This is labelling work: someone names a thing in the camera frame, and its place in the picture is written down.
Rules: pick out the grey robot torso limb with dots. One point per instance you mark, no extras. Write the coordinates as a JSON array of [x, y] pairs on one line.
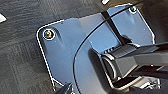
[[133, 61]]

